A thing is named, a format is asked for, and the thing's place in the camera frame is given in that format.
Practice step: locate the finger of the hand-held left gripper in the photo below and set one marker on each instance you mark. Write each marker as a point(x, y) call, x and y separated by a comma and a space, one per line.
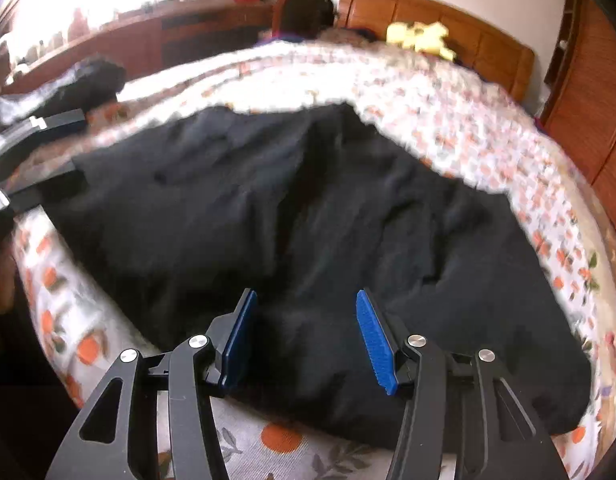
point(52, 125)
point(42, 187)

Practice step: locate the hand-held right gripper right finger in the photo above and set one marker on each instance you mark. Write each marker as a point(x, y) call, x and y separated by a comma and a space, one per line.
point(375, 340)

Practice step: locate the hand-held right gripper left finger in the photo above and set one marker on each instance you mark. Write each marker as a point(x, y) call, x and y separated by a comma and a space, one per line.
point(240, 345)

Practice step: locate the black coat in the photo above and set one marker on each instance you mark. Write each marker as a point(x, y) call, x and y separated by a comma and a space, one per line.
point(313, 240)

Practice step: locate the small black cloth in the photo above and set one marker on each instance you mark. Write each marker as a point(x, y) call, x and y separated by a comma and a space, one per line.
point(85, 87)

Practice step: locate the long wooden cabinet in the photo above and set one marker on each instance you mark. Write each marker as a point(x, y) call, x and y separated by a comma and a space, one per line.
point(152, 45)

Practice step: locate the floral orange print bedsheet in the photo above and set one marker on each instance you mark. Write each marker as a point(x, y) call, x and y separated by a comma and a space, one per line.
point(438, 110)

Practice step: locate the yellow plush toy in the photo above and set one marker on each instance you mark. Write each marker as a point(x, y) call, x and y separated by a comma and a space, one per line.
point(420, 37)

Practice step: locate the wooden bed headboard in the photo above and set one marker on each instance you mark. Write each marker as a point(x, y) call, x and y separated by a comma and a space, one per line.
point(438, 25)

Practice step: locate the wooden slatted wardrobe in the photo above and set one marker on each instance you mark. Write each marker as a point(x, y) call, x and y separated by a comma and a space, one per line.
point(588, 90)

